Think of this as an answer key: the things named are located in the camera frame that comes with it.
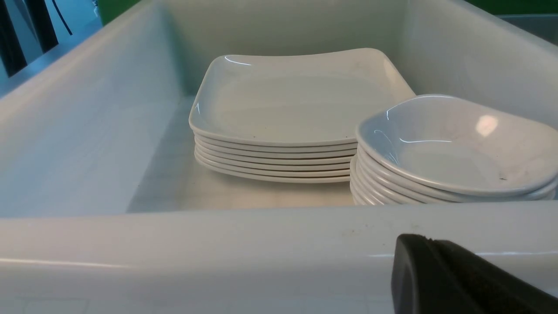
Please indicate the large white plastic bin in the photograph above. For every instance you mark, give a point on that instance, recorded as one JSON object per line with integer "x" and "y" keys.
{"x": 104, "y": 209}

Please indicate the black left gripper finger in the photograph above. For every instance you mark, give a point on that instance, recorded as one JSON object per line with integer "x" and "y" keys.
{"x": 441, "y": 277}

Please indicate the stack of white bowls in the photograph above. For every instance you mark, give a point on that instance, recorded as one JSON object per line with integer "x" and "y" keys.
{"x": 443, "y": 149}

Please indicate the stack of white square plates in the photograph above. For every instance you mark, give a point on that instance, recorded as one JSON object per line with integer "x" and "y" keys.
{"x": 290, "y": 119}

